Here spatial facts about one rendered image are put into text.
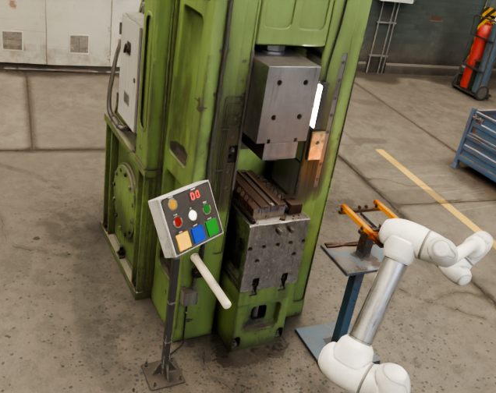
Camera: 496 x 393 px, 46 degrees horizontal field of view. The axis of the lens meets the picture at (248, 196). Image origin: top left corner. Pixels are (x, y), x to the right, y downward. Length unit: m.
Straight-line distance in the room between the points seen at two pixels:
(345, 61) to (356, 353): 1.54
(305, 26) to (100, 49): 5.40
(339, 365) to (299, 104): 1.28
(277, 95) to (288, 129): 0.21
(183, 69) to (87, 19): 4.91
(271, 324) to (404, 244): 1.41
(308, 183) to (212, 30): 1.13
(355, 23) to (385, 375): 1.76
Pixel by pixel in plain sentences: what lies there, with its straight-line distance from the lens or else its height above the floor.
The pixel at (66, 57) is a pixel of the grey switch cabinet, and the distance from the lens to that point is 8.18.
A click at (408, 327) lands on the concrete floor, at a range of 4.29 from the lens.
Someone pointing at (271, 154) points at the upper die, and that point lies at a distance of 3.05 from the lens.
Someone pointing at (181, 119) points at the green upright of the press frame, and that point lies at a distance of 3.32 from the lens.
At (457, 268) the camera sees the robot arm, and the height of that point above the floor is 1.01.
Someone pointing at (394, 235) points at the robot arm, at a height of 1.30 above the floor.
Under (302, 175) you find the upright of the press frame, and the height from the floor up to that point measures 1.08.
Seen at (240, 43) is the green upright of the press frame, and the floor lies 1.83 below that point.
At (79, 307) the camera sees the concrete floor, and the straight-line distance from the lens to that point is 3.95.
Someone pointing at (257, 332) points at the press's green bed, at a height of 0.13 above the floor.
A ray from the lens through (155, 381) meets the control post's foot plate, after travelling 3.43.
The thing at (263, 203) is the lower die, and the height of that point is 0.99.
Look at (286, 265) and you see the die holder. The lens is 3.43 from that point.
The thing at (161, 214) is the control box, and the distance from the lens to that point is 2.70.
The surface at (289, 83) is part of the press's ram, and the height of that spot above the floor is 1.68.
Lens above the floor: 2.50
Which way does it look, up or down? 28 degrees down
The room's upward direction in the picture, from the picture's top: 9 degrees clockwise
